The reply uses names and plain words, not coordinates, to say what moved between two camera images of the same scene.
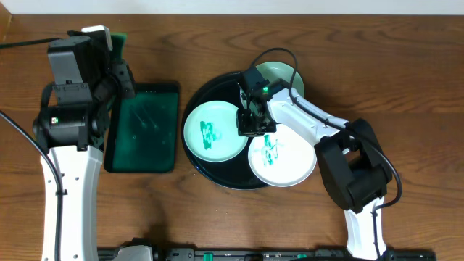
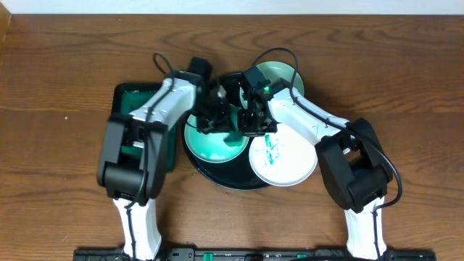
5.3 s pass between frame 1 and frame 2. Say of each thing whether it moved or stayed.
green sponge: moved
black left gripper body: moved
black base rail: stayed
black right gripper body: stayed
